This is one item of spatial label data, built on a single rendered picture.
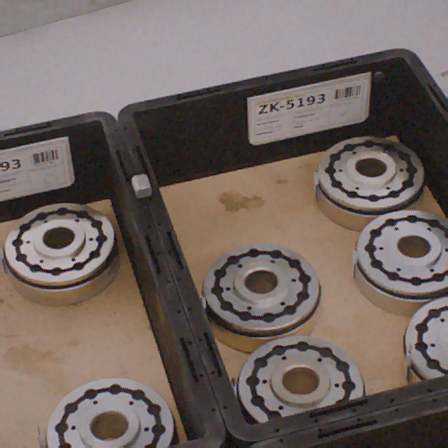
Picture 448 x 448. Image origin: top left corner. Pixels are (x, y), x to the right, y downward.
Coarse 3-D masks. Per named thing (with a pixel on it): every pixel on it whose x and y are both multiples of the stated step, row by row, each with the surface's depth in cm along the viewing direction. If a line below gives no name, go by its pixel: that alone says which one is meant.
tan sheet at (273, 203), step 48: (192, 192) 119; (240, 192) 118; (288, 192) 118; (192, 240) 114; (240, 240) 114; (288, 240) 113; (336, 240) 113; (336, 288) 109; (336, 336) 104; (384, 336) 104; (384, 384) 100
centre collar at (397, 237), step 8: (400, 232) 108; (408, 232) 108; (416, 232) 108; (424, 232) 108; (392, 240) 107; (400, 240) 108; (424, 240) 108; (432, 240) 107; (392, 248) 107; (432, 248) 106; (440, 248) 106; (392, 256) 106; (400, 256) 106; (424, 256) 106; (432, 256) 106; (440, 256) 106; (400, 264) 106; (408, 264) 105; (416, 264) 105; (424, 264) 105; (432, 264) 106
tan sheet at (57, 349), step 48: (0, 240) 115; (0, 288) 111; (0, 336) 106; (48, 336) 106; (96, 336) 106; (144, 336) 106; (0, 384) 102; (48, 384) 102; (144, 384) 102; (0, 432) 99
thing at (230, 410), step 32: (320, 64) 116; (352, 64) 116; (384, 64) 117; (416, 64) 116; (192, 96) 114; (224, 96) 114; (128, 128) 111; (160, 192) 104; (160, 224) 102; (192, 288) 96; (192, 320) 93; (224, 384) 89; (416, 384) 88; (224, 416) 87; (288, 416) 86; (320, 416) 86; (352, 416) 86
